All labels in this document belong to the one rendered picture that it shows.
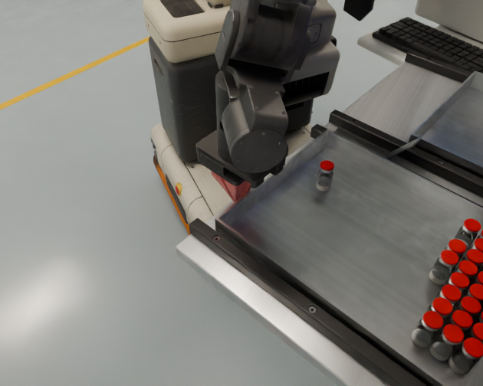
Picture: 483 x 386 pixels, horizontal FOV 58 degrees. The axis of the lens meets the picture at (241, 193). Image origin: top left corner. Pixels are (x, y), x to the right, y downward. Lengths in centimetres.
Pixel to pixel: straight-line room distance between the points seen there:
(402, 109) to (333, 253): 37
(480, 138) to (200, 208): 90
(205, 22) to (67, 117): 129
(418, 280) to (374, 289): 6
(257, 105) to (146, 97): 207
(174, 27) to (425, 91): 70
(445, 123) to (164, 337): 108
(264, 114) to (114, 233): 144
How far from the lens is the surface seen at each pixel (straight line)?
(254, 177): 52
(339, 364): 53
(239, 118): 43
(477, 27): 135
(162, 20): 133
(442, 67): 100
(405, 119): 85
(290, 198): 66
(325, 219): 64
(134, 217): 184
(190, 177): 155
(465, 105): 93
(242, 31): 44
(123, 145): 218
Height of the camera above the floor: 136
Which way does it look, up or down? 46 degrees down
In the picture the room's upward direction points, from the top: straight up
